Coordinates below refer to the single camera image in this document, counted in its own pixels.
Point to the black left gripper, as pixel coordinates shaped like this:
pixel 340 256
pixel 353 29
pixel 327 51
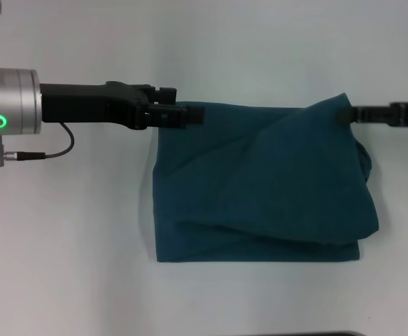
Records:
pixel 91 105

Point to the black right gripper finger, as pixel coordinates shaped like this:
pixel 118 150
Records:
pixel 385 115

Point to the teal T-shirt with FREE print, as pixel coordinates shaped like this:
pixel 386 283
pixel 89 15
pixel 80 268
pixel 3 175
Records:
pixel 259 182

